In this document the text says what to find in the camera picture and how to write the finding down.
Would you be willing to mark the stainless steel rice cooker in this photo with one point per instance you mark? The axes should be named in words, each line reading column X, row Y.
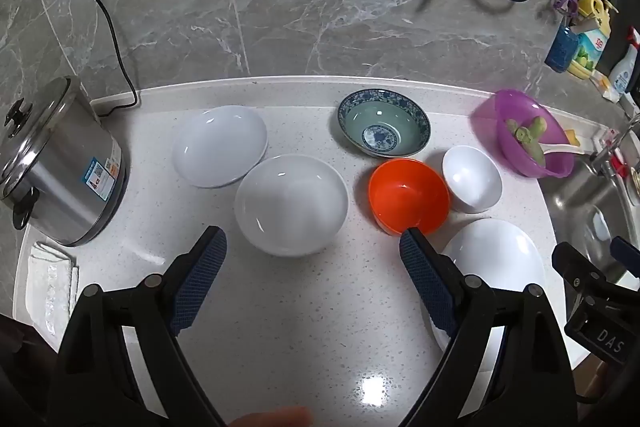
column 60, row 167

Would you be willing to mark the small white bowl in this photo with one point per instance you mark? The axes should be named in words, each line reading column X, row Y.
column 470, row 177

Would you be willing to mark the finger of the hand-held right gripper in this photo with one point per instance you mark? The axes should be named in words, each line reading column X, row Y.
column 570, row 257
column 625, row 249

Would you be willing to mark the stainless steel sink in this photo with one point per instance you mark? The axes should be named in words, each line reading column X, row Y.
column 575, row 212

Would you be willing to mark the blue textured container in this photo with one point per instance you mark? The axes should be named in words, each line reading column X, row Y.
column 562, row 47

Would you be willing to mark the large green radish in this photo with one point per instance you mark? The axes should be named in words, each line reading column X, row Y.
column 517, row 132

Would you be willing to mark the person's left hand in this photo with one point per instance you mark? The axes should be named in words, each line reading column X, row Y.
column 270, row 418

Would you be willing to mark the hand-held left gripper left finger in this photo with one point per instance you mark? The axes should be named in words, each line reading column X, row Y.
column 200, row 277

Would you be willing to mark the white plate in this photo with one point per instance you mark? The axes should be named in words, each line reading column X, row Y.
column 220, row 147
column 500, row 257

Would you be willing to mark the purple plastic bowl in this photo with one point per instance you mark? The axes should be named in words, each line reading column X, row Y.
column 515, row 159

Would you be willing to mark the chrome faucet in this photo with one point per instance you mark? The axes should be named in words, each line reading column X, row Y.
column 607, row 167

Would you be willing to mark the white folded cloth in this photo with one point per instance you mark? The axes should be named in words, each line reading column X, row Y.
column 50, row 287

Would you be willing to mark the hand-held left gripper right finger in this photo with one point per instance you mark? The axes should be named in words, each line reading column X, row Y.
column 425, row 277

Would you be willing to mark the orange bowl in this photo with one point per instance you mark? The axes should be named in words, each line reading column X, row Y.
column 407, row 192

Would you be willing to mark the yellow plastic bottle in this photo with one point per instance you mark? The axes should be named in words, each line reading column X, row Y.
column 595, row 12

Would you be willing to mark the white plastic spoon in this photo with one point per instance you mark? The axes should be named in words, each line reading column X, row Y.
column 560, row 150

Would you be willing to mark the white spray bottle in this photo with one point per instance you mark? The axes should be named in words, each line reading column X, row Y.
column 625, row 72

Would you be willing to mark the small green radish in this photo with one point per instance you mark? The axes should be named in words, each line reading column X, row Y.
column 539, row 124

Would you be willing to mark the blue patterned bowl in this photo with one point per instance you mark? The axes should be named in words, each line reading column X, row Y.
column 382, row 122

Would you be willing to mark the large white bowl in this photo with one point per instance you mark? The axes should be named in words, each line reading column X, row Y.
column 290, row 202

